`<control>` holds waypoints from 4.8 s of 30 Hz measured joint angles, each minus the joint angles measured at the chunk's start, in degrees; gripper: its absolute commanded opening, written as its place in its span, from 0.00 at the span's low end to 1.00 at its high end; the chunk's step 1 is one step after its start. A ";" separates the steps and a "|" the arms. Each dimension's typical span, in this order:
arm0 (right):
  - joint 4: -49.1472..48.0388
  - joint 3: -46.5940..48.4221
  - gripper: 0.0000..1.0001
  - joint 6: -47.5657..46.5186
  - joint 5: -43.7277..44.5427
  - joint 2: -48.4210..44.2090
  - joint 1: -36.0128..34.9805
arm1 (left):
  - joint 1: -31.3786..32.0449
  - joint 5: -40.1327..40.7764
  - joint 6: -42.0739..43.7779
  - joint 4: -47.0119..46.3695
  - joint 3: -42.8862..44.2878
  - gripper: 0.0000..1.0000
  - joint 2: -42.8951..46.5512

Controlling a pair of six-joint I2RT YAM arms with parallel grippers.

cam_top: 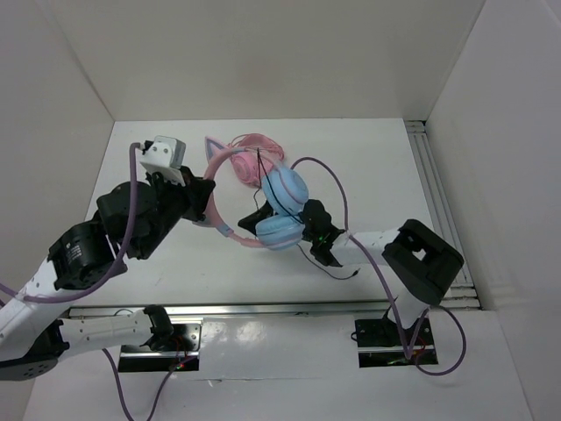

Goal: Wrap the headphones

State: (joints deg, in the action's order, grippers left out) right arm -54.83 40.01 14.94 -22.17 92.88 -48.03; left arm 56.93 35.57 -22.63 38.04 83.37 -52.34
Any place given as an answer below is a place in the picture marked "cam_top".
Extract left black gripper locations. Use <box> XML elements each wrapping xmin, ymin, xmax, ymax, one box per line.
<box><xmin>134</xmin><ymin>164</ymin><xmax>216</xmax><ymax>260</ymax></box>

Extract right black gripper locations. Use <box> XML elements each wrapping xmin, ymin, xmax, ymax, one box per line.
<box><xmin>238</xmin><ymin>196</ymin><xmax>317</xmax><ymax>243</ymax></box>

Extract blue pink cat-ear headphones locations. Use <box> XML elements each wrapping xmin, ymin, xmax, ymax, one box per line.
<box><xmin>201</xmin><ymin>137</ymin><xmax>309</xmax><ymax>250</ymax></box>

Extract thin black headphone cable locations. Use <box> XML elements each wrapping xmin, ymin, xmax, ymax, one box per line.
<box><xmin>252</xmin><ymin>148</ymin><xmax>363</xmax><ymax>282</ymax></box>

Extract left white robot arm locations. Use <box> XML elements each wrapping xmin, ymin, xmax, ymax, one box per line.
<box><xmin>1</xmin><ymin>167</ymin><xmax>216</xmax><ymax>382</ymax></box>

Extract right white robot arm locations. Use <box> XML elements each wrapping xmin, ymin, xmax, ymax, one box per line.
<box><xmin>238</xmin><ymin>199</ymin><xmax>465</xmax><ymax>344</ymax></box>

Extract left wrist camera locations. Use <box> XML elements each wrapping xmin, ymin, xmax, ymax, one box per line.
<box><xmin>139</xmin><ymin>136</ymin><xmax>186</xmax><ymax>186</ymax></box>

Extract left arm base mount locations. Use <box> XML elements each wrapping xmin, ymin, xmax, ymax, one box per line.
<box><xmin>117</xmin><ymin>316</ymin><xmax>202</xmax><ymax>374</ymax></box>

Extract aluminium front rail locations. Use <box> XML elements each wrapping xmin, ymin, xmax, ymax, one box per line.
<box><xmin>67</xmin><ymin>297</ymin><xmax>391</xmax><ymax>319</ymax></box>

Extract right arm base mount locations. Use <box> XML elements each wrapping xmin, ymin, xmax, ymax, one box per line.
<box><xmin>351</xmin><ymin>318</ymin><xmax>438</xmax><ymax>368</ymax></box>

